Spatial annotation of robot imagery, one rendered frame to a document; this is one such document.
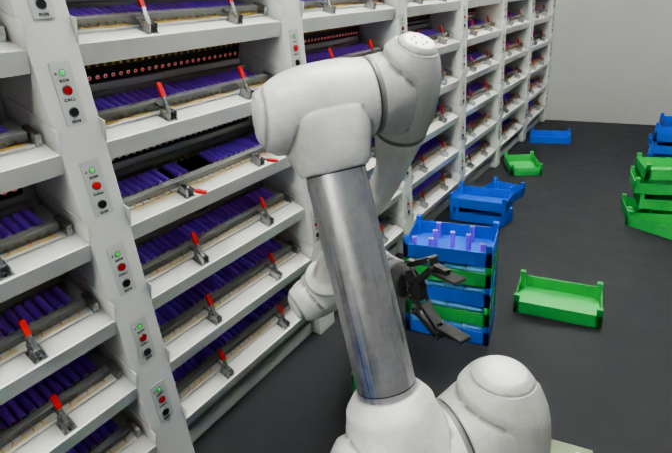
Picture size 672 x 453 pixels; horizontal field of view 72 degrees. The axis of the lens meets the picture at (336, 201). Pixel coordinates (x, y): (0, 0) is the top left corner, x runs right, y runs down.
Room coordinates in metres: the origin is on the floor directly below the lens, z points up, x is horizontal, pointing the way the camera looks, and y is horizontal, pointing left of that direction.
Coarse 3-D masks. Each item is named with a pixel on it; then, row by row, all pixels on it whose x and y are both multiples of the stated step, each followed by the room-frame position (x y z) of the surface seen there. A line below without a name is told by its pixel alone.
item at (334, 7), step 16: (304, 0) 1.68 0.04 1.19; (320, 0) 1.73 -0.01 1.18; (336, 0) 1.80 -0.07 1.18; (352, 0) 1.89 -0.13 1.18; (368, 0) 1.90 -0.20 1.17; (384, 0) 2.03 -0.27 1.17; (304, 16) 1.57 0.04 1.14; (320, 16) 1.61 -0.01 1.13; (336, 16) 1.69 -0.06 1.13; (352, 16) 1.77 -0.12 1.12; (368, 16) 1.86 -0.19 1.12; (384, 16) 1.96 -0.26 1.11; (304, 32) 1.56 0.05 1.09
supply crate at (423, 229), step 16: (416, 224) 1.59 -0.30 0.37; (432, 224) 1.59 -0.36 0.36; (448, 224) 1.57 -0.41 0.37; (464, 224) 1.54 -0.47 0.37; (496, 224) 1.48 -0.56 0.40; (448, 240) 1.52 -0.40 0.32; (464, 240) 1.51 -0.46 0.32; (480, 240) 1.50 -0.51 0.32; (496, 240) 1.42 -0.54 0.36; (416, 256) 1.42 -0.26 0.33; (448, 256) 1.37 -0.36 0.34; (464, 256) 1.35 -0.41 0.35; (480, 256) 1.33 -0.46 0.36
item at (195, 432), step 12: (396, 252) 2.03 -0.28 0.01; (300, 336) 1.43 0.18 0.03; (276, 348) 1.35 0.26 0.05; (288, 348) 1.37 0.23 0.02; (264, 360) 1.29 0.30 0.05; (276, 360) 1.32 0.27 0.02; (252, 372) 1.24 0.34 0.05; (264, 372) 1.27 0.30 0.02; (240, 384) 1.19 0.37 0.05; (252, 384) 1.22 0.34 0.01; (228, 396) 1.14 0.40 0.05; (240, 396) 1.18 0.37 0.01; (216, 408) 1.10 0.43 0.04; (228, 408) 1.14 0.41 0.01; (204, 420) 1.06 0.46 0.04; (216, 420) 1.09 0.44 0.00; (192, 432) 1.03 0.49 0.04
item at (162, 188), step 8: (248, 152) 1.36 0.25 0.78; (256, 152) 1.38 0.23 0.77; (264, 152) 1.40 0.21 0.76; (224, 160) 1.29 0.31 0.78; (232, 160) 1.30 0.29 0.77; (240, 160) 1.33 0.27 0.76; (200, 168) 1.23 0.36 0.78; (208, 168) 1.23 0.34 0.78; (216, 168) 1.25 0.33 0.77; (224, 168) 1.27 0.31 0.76; (232, 168) 1.28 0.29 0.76; (184, 176) 1.18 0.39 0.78; (192, 176) 1.19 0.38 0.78; (200, 176) 1.21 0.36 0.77; (160, 184) 1.12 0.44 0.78; (168, 184) 1.13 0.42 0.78; (176, 184) 1.15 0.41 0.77; (144, 192) 1.08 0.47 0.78; (152, 192) 1.09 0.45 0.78; (160, 192) 1.11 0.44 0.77; (128, 200) 1.04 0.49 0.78; (136, 200) 1.05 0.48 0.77; (144, 200) 1.07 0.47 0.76; (136, 208) 1.03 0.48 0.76
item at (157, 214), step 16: (224, 128) 1.45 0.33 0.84; (176, 144) 1.30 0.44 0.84; (128, 160) 1.18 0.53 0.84; (288, 160) 1.43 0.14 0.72; (224, 176) 1.25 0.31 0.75; (240, 176) 1.26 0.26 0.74; (256, 176) 1.32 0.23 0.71; (176, 192) 1.14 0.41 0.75; (208, 192) 1.16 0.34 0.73; (224, 192) 1.22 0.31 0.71; (128, 208) 0.97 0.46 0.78; (144, 208) 1.05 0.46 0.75; (160, 208) 1.06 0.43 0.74; (176, 208) 1.08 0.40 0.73; (192, 208) 1.13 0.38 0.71; (144, 224) 1.01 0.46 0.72; (160, 224) 1.05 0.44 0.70
